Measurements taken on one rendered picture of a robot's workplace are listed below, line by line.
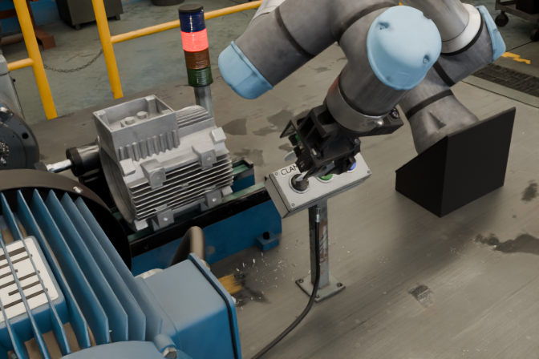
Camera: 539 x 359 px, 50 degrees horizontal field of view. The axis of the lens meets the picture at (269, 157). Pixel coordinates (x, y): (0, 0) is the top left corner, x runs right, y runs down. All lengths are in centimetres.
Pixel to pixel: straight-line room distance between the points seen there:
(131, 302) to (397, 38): 37
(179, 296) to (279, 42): 37
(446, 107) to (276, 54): 69
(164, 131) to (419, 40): 56
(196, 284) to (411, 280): 80
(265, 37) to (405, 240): 69
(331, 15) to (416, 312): 62
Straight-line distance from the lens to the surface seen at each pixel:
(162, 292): 40
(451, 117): 130
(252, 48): 70
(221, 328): 40
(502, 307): 115
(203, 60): 141
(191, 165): 105
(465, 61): 131
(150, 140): 104
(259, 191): 118
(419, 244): 125
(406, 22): 62
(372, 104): 65
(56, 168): 121
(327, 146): 76
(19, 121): 125
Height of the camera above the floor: 158
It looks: 30 degrees down
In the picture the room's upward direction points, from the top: 4 degrees counter-clockwise
